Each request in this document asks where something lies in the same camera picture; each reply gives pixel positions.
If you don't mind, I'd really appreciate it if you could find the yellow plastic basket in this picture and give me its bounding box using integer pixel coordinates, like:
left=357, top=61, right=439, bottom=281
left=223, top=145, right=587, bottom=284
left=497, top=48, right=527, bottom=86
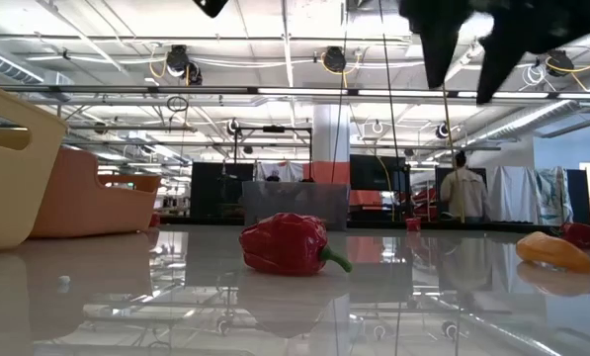
left=0, top=78, right=68, bottom=253

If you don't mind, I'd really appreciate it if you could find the salmon plastic basket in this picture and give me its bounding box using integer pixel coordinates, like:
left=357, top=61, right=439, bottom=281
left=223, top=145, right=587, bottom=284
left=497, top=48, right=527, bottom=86
left=30, top=145, right=162, bottom=239

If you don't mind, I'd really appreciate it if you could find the yellow cable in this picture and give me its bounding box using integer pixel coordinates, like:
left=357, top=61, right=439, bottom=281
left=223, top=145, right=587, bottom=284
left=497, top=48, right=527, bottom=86
left=441, top=83, right=466, bottom=223

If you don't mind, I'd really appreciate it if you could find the white pillar with orange band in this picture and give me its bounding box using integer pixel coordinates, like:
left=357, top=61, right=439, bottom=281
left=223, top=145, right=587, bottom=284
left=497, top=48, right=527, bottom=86
left=312, top=102, right=351, bottom=187

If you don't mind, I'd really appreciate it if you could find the dark blue panel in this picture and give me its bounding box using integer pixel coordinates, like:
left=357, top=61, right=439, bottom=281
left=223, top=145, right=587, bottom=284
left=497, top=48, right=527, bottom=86
left=565, top=168, right=590, bottom=226

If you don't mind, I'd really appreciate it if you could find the thin black hanging cable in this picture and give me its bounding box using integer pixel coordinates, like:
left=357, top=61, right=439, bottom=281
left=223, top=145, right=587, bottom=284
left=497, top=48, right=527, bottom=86
left=329, top=0, right=350, bottom=185

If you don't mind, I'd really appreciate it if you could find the orange yellow pepper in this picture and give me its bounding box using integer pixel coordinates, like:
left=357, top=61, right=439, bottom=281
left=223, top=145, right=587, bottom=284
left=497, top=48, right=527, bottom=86
left=515, top=230, right=590, bottom=274

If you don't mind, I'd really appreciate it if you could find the patterned cloth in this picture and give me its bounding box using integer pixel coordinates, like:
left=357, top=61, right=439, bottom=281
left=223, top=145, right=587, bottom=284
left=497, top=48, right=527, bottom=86
left=536, top=166, right=571, bottom=226

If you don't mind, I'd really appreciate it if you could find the long light bar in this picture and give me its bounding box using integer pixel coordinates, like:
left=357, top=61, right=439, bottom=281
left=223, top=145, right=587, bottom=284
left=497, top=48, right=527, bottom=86
left=0, top=83, right=590, bottom=100

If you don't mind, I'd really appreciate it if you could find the silver ventilation duct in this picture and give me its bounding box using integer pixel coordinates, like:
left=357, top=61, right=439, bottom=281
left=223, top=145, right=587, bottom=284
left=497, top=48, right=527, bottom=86
left=0, top=46, right=46, bottom=85
left=464, top=98, right=590, bottom=144

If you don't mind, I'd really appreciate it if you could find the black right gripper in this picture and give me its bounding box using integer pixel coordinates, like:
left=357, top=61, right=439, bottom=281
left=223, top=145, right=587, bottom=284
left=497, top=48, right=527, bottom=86
left=400, top=0, right=590, bottom=106

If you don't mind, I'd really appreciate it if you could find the white cloth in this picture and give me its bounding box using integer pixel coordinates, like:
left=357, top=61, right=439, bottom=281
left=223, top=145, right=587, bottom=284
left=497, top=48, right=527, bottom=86
left=256, top=160, right=305, bottom=183
left=486, top=165, right=541, bottom=224

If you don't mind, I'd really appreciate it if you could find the black panel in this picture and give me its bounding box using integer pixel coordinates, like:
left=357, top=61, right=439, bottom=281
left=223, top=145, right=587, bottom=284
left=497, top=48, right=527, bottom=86
left=190, top=161, right=255, bottom=223
left=349, top=153, right=407, bottom=192

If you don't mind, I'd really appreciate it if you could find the black metal frame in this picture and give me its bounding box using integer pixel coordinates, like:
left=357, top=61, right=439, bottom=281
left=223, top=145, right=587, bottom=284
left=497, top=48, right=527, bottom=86
left=232, top=126, right=314, bottom=183

